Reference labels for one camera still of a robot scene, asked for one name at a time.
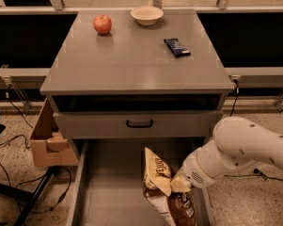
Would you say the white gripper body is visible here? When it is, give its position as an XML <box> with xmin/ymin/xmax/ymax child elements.
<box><xmin>178</xmin><ymin>151</ymin><xmax>216</xmax><ymax>188</ymax></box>

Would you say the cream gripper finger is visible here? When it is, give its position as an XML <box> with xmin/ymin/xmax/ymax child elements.
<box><xmin>170</xmin><ymin>175</ymin><xmax>192</xmax><ymax>193</ymax></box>

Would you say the brown chip bag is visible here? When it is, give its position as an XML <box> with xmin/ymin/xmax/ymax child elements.
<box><xmin>143</xmin><ymin>148</ymin><xmax>197</xmax><ymax>226</ymax></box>

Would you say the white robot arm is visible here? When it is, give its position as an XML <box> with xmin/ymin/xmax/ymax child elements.
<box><xmin>171</xmin><ymin>117</ymin><xmax>283</xmax><ymax>192</ymax></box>

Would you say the closed grey upper drawer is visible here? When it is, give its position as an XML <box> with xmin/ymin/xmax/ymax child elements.
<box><xmin>54</xmin><ymin>110</ymin><xmax>223</xmax><ymax>139</ymax></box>

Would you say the open grey middle drawer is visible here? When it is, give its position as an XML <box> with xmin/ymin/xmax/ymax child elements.
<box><xmin>65</xmin><ymin>137</ymin><xmax>216</xmax><ymax>226</ymax></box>

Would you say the grey drawer cabinet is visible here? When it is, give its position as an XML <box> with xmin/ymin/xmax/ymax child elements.
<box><xmin>40</xmin><ymin>8</ymin><xmax>233</xmax><ymax>150</ymax></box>

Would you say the dark blue snack bar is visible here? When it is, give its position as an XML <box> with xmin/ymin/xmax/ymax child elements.
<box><xmin>164</xmin><ymin>38</ymin><xmax>191</xmax><ymax>57</ymax></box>

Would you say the cardboard box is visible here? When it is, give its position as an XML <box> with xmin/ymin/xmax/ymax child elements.
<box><xmin>29</xmin><ymin>100</ymin><xmax>78</xmax><ymax>167</ymax></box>

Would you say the white bowl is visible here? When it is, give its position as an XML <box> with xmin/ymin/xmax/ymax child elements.
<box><xmin>131</xmin><ymin>6</ymin><xmax>164</xmax><ymax>26</ymax></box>

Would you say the red apple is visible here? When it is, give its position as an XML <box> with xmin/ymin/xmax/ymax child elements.
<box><xmin>93</xmin><ymin>15</ymin><xmax>112</xmax><ymax>35</ymax></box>

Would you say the black stand leg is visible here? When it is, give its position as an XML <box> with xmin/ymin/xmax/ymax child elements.
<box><xmin>0</xmin><ymin>167</ymin><xmax>61</xmax><ymax>226</ymax></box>

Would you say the black power cable right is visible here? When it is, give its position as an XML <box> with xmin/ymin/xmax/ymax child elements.
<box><xmin>224</xmin><ymin>77</ymin><xmax>283</xmax><ymax>184</ymax></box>

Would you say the black cable left floor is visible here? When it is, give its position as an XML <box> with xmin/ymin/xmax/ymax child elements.
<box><xmin>0</xmin><ymin>84</ymin><xmax>72</xmax><ymax>226</ymax></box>

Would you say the metal railing frame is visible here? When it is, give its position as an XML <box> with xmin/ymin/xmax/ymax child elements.
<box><xmin>0</xmin><ymin>0</ymin><xmax>283</xmax><ymax>115</ymax></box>

